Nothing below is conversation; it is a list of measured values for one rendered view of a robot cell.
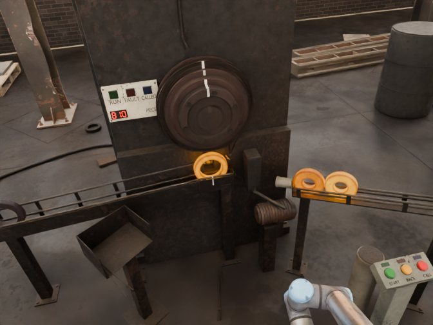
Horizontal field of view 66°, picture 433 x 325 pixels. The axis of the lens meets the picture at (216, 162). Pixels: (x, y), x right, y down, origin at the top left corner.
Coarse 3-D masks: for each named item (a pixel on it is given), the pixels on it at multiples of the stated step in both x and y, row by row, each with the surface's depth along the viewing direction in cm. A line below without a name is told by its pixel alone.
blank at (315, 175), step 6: (306, 168) 170; (300, 174) 170; (306, 174) 169; (312, 174) 167; (318, 174) 167; (294, 180) 174; (300, 180) 172; (318, 180) 168; (324, 180) 169; (300, 186) 174; (306, 186) 174; (312, 186) 173; (318, 186) 170
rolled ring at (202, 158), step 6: (204, 156) 174; (210, 156) 174; (216, 156) 175; (222, 156) 178; (198, 162) 175; (222, 162) 178; (198, 168) 177; (222, 168) 180; (198, 174) 179; (204, 174) 184; (216, 174) 184
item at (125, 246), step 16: (128, 208) 162; (96, 224) 155; (112, 224) 163; (128, 224) 169; (144, 224) 156; (80, 240) 147; (96, 240) 159; (112, 240) 162; (128, 240) 161; (144, 240) 160; (96, 256) 139; (112, 256) 154; (128, 256) 153; (128, 272) 165; (144, 288) 179; (144, 304) 184; (160, 304) 197; (128, 320) 190; (144, 320) 189; (160, 320) 189
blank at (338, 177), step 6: (330, 174) 166; (336, 174) 162; (342, 174) 161; (348, 174) 161; (330, 180) 165; (336, 180) 163; (342, 180) 162; (348, 180) 161; (354, 180) 161; (330, 186) 167; (348, 186) 163; (354, 186) 161; (342, 192) 166; (348, 192) 165; (354, 192) 163; (336, 198) 169
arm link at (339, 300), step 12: (324, 288) 129; (336, 288) 128; (348, 288) 130; (324, 300) 127; (336, 300) 116; (348, 300) 113; (336, 312) 109; (348, 312) 102; (360, 312) 102; (348, 324) 96; (360, 324) 91; (372, 324) 93
